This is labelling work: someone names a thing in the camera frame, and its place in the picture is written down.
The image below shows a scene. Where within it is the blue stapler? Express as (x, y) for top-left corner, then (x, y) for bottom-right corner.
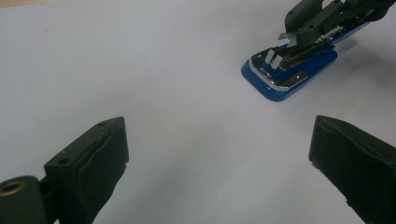
(240, 19), (372, 103)

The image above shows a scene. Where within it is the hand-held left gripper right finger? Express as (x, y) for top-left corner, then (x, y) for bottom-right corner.
(308, 115), (396, 224)

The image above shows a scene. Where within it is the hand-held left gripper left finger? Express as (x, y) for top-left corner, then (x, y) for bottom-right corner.
(43, 116), (130, 224)

